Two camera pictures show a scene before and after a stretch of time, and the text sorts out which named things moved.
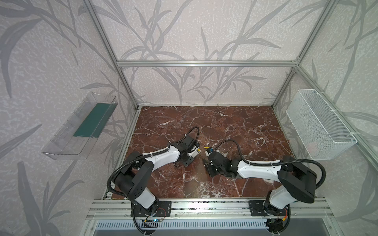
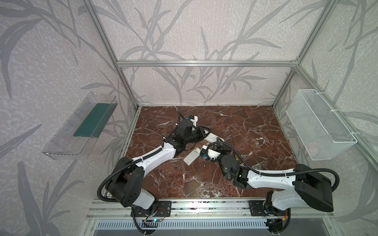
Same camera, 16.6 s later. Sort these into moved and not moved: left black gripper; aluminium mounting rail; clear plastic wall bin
Moved: left black gripper
Not moved: clear plastic wall bin; aluminium mounting rail
